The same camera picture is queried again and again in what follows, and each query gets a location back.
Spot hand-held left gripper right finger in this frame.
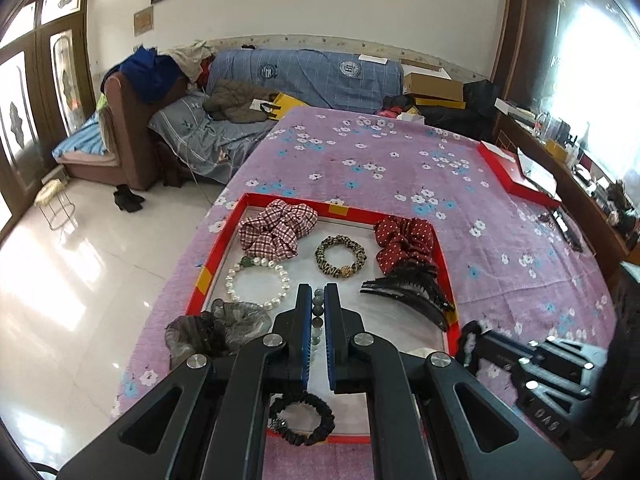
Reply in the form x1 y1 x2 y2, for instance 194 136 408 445
324 284 583 480

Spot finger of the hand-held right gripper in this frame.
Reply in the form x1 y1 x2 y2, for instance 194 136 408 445
472 331 596 403
531 336 610 368

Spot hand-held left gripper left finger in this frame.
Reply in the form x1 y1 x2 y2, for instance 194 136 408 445
57 284 313 480

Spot grey green bead bracelet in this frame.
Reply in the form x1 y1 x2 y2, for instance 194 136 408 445
311 287 327 348

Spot plain black scrunchie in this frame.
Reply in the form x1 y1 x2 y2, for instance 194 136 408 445
456 321 483 368

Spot black beaded scrunchie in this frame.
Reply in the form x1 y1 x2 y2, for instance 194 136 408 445
267 391 336 447

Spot leopard print hair tie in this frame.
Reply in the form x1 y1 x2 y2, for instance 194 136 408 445
315 234 366 281

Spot grey organza scrunchie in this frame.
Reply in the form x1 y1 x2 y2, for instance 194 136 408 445
164 299 273 368

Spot white pearl bracelet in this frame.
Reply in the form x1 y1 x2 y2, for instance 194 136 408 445
226 256 291 311

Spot black comb hair clip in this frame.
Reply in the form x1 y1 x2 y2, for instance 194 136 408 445
360 262 457 332

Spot red white plaid scrunchie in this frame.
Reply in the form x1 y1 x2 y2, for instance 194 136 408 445
238 199 319 261

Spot red polka dot scrunchie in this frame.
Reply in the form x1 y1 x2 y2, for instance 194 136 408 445
374 216 441 273

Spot red cardboard tray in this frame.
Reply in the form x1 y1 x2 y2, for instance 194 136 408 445
186 192 461 448

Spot wooden sideboard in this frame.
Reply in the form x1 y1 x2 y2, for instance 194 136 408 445
492 110 640 281

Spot red box lid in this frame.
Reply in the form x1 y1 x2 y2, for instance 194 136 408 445
477 140 563 211

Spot purple floral blanket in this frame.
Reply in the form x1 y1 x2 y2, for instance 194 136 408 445
110 105 618 480

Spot white paper sheet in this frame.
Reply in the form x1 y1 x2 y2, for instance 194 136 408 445
516 147 557 196

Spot black boots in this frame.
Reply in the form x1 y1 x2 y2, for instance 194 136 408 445
113 185 146 213

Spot grey-blue bedsheet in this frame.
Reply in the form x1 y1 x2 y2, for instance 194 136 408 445
149 95 281 186

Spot red clothing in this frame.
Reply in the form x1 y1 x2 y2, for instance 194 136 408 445
377 104 416 121

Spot yellow paper bag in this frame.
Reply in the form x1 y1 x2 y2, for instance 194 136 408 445
250 92 306 122

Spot olive quilted jacket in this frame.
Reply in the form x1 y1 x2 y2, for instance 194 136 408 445
202 80 273 123

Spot black bag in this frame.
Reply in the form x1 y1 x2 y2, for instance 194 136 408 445
462 79 501 121

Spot flat yellow box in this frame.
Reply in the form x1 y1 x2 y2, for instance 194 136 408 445
415 97 466 110

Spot brown armchair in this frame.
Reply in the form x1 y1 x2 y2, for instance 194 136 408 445
97 71 188 191

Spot brown cardboard box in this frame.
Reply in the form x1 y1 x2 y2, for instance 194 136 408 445
402 72 465 102

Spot flat cardboard box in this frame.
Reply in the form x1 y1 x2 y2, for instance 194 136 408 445
400 58 453 81

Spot light blue cushion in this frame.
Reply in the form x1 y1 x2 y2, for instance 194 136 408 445
52 112 121 168

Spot beige clothes pile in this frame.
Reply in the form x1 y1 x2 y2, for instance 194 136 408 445
167 40 216 83

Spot blue jacket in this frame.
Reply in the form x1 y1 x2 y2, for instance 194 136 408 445
117 46 183 103

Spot wooden glass door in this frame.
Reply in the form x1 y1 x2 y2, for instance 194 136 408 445
0 0 96 233

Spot wire frame stool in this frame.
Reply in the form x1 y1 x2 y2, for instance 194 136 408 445
36 180 76 231

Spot small wall plaque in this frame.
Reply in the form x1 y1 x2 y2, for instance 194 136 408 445
133 6 153 37

